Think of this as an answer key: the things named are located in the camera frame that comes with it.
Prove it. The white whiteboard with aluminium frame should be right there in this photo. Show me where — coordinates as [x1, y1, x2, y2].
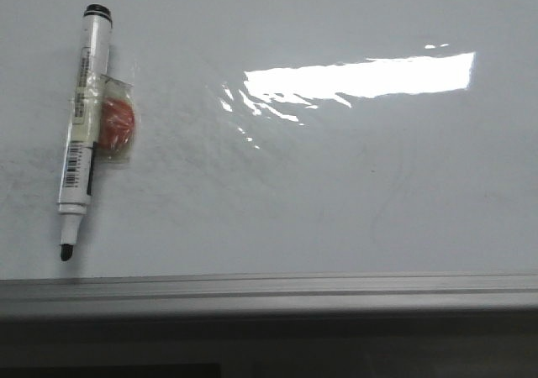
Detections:
[1, 0, 537, 322]

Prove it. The white black-tip whiteboard marker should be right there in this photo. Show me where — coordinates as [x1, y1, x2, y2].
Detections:
[58, 3, 113, 261]

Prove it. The red round magnet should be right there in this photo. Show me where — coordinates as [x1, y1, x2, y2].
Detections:
[97, 76, 137, 164]

